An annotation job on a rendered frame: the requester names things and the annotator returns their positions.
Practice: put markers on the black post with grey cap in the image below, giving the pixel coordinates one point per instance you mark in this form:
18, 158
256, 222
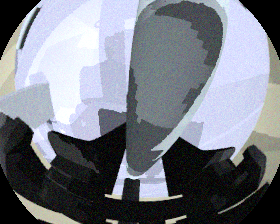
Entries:
131, 191

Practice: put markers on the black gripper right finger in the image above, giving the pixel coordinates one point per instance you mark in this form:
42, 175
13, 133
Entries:
184, 162

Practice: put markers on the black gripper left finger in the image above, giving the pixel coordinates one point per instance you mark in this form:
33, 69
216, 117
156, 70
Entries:
103, 154

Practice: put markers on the pale grey metal pipe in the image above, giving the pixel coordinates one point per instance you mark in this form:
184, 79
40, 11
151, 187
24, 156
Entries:
176, 49

